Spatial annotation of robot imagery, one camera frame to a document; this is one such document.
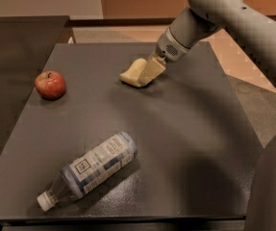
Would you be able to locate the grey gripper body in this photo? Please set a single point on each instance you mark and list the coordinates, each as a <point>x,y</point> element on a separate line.
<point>171,48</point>

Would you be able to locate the yellow sponge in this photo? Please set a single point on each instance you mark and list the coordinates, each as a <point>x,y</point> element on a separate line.
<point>134,75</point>

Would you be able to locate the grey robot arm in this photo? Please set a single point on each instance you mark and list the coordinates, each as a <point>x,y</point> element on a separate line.
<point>255,34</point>

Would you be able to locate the blue plastic water bottle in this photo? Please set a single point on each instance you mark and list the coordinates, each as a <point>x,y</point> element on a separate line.
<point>87,172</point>

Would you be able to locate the red apple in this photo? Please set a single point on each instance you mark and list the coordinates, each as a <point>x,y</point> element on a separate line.
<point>50,85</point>

